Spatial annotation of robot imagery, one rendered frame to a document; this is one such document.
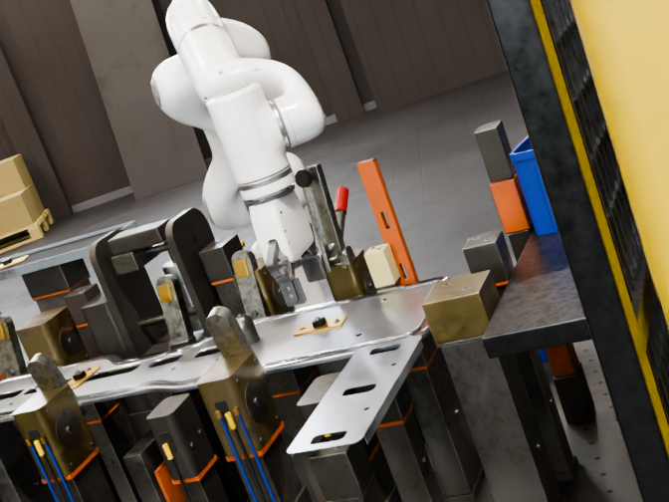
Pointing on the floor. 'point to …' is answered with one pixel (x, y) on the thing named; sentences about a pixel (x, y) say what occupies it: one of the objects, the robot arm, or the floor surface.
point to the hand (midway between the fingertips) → (306, 286)
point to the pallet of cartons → (20, 205)
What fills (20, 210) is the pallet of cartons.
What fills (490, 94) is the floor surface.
